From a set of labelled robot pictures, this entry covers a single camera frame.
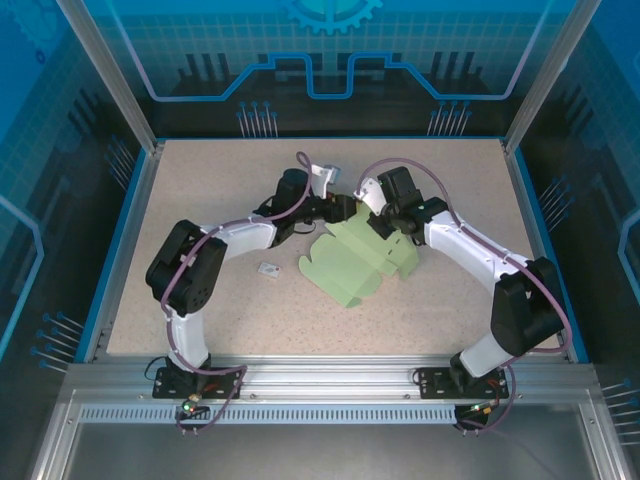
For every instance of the green paper box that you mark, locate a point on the green paper box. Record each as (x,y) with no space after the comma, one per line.
(345,270)

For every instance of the small white card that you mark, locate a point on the small white card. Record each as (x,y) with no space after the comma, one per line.
(269,269)

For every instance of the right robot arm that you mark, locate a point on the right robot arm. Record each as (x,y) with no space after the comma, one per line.
(520,310)

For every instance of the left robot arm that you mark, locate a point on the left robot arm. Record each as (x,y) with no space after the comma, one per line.
(187,280)

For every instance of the small green-lit connector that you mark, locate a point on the small green-lit connector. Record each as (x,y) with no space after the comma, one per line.
(482,409)
(190,406)

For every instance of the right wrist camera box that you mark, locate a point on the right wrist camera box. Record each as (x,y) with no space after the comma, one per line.
(369,192)

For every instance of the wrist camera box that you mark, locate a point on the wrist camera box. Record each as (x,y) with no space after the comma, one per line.
(369,192)
(322,175)

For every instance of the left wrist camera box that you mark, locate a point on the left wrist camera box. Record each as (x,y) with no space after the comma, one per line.
(322,175)

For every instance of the narrow aluminium side rail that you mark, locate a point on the narrow aluminium side rail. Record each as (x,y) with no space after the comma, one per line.
(126,250)
(526,200)

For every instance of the wide aluminium frame rail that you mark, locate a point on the wide aluminium frame rail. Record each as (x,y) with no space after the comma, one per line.
(325,375)

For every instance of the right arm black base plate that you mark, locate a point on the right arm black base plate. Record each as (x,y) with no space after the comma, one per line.
(432,385)

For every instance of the blue printed enclosure panel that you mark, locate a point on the blue printed enclosure panel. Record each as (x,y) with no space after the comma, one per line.
(320,30)
(600,175)
(45,175)

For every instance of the aluminium frame post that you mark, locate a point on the aluminium frame post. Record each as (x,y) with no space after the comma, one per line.
(113,75)
(549,75)

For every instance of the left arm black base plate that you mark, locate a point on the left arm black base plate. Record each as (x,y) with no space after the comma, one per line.
(170,387)

